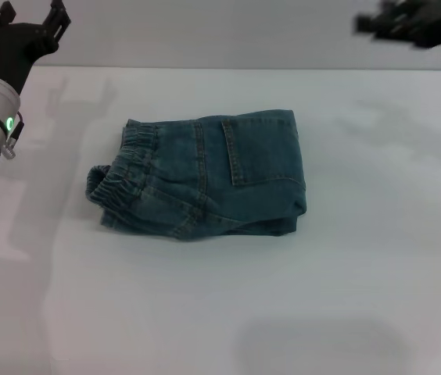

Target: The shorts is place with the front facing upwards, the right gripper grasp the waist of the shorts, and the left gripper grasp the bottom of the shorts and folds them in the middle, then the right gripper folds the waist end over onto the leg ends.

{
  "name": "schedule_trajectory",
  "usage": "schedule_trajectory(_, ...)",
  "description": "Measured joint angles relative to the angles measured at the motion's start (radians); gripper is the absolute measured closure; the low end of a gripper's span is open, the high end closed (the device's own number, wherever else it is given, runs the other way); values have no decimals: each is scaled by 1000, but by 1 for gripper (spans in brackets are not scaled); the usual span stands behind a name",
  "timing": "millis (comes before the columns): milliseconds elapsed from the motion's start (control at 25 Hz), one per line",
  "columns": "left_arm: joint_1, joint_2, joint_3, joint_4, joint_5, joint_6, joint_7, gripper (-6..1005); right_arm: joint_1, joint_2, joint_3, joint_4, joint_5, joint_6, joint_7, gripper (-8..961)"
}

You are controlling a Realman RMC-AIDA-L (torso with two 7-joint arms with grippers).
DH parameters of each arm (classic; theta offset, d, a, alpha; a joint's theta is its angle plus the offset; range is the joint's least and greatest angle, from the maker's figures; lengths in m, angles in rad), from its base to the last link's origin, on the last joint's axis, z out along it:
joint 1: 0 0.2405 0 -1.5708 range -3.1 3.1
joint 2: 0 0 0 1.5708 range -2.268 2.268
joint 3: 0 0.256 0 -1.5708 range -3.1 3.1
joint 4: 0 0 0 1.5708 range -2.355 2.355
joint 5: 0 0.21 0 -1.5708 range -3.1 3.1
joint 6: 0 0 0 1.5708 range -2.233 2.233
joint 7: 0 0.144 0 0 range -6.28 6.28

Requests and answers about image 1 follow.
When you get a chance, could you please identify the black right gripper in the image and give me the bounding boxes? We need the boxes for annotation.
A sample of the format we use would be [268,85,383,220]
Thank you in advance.
[353,0,441,50]

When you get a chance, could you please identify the blue denim shorts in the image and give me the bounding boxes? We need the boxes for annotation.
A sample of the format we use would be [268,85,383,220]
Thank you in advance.
[84,109,308,239]

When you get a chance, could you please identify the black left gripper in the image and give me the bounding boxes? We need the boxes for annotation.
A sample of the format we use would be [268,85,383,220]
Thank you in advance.
[0,0,74,95]

